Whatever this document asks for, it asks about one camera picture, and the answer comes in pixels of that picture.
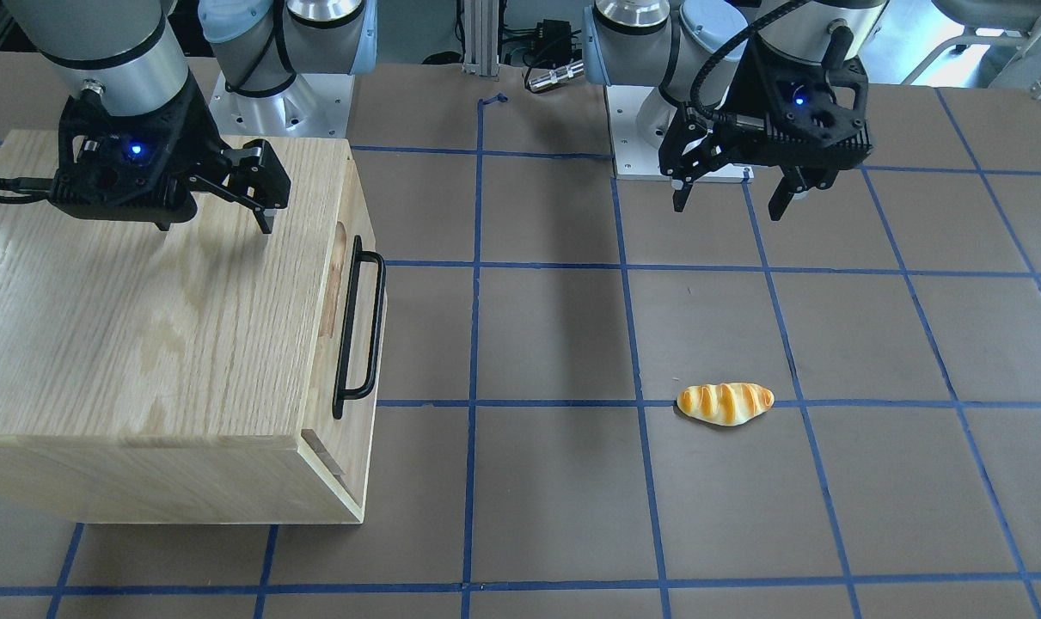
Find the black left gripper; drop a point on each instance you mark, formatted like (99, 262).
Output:
(744, 93)

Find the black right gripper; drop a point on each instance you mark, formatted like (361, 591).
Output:
(195, 127)

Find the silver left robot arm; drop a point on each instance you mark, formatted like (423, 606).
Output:
(690, 50)

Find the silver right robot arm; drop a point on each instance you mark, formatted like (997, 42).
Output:
(129, 48)

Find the light wooden drawer cabinet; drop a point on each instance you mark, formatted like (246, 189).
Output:
(187, 377)

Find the toy bread loaf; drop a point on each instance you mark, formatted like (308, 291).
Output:
(725, 404)

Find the black electronics box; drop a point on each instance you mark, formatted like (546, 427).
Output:
(550, 42)

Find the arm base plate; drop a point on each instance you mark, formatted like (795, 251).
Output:
(314, 106)
(638, 117)

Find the aluminium extrusion post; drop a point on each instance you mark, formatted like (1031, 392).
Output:
(481, 38)

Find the white metal frame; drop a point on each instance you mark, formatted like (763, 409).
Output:
(1015, 24)

